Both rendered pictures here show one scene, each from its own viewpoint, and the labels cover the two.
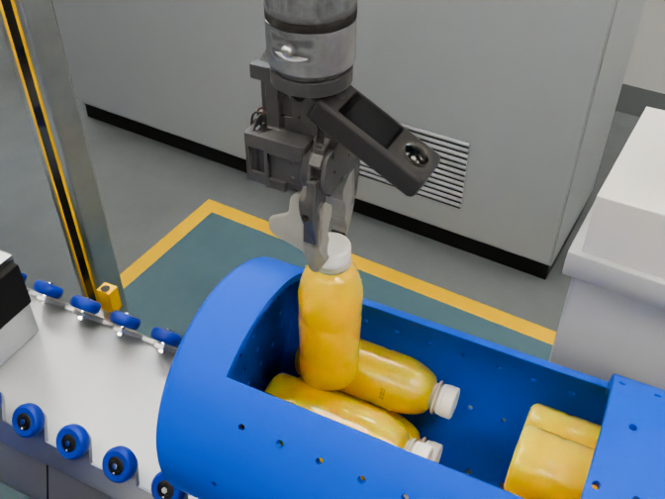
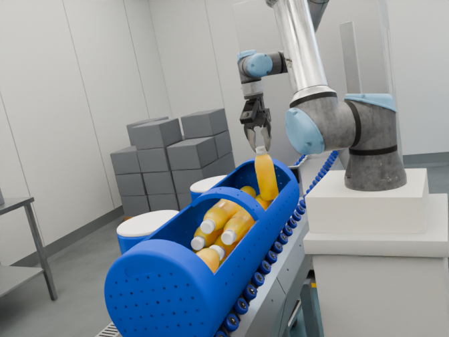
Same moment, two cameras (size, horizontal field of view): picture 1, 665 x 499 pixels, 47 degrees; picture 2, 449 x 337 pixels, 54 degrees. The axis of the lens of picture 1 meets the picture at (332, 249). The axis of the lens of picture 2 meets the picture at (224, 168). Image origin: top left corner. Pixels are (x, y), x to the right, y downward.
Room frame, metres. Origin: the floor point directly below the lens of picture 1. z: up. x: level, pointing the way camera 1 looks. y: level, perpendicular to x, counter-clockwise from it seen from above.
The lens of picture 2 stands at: (0.38, -1.58, 1.58)
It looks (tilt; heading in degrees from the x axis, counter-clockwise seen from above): 12 degrees down; 88
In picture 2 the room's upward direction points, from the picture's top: 11 degrees counter-clockwise
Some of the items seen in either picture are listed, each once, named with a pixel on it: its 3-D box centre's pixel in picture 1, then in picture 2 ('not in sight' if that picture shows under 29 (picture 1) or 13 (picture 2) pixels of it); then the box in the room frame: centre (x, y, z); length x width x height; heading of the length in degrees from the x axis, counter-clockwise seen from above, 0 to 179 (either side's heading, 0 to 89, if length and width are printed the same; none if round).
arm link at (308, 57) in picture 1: (309, 43); (251, 88); (0.59, 0.02, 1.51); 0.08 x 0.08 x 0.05
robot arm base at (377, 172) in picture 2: not in sight; (373, 164); (0.79, -0.52, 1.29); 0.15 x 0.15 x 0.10
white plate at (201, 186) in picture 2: not in sight; (216, 183); (0.40, 0.65, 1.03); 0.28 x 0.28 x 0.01
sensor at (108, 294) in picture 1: (98, 308); not in sight; (0.85, 0.37, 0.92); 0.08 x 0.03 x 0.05; 154
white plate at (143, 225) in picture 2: not in sight; (150, 222); (0.09, 0.20, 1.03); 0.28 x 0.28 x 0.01
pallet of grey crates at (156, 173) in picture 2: not in sight; (175, 168); (-0.01, 3.55, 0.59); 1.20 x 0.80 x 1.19; 150
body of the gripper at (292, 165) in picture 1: (305, 123); (256, 110); (0.59, 0.02, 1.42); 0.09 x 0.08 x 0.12; 64
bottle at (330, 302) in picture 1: (330, 317); (265, 174); (0.58, 0.00, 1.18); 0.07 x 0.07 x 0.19
